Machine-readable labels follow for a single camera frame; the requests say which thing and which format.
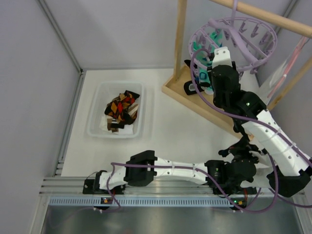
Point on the teal sock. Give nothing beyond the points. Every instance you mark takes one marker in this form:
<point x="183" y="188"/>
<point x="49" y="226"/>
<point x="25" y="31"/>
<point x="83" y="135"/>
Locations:
<point x="206" y="83"/>
<point x="203" y="57"/>

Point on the aluminium rail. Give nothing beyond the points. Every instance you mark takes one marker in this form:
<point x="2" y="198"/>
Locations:
<point x="82" y="186"/>

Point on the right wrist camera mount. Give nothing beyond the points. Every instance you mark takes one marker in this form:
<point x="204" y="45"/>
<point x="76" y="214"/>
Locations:
<point x="221" y="57"/>

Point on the purple round clip hanger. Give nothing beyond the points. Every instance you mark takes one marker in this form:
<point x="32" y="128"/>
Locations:
<point x="252" y="40"/>

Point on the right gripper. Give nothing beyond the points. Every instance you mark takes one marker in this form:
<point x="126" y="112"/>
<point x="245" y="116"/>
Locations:
<point x="209" y="67"/>

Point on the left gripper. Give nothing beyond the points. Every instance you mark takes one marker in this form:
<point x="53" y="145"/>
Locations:
<point x="238" y="151"/>

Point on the pile of socks in bin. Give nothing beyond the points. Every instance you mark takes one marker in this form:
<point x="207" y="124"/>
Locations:
<point x="120" y="114"/>

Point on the clear plastic bag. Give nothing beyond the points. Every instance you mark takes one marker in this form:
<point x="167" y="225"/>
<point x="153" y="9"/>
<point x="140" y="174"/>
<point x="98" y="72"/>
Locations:
<point x="278" y="76"/>

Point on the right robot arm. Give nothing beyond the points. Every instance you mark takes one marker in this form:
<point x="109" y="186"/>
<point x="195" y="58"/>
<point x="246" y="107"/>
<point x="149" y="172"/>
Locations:
<point x="250" y="115"/>

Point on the perforated cable duct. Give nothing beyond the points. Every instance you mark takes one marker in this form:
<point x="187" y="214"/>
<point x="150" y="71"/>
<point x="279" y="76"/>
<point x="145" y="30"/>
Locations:
<point x="130" y="201"/>

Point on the white plastic bin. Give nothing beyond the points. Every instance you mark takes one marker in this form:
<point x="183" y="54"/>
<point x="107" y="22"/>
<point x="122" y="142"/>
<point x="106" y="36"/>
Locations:
<point x="105" y="93"/>

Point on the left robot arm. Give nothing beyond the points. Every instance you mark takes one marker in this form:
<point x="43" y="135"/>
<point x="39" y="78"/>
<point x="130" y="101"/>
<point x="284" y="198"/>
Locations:
<point x="145" y="167"/>

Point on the wooden hanger rack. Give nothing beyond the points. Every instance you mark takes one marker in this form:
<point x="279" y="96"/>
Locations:
<point x="173" y="87"/>

